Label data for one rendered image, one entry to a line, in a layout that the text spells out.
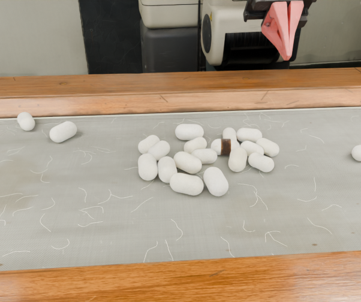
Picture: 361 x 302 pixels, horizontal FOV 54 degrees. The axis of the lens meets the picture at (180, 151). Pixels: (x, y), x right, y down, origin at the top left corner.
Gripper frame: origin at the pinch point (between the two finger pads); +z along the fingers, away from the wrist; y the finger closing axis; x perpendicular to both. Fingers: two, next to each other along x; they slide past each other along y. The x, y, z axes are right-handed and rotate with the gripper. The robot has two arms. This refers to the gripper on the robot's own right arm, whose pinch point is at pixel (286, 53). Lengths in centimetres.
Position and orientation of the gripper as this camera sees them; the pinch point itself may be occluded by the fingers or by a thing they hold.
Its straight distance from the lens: 57.4
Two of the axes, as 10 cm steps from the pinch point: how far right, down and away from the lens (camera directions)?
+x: -0.4, 2.7, 9.6
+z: 0.6, 9.6, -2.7
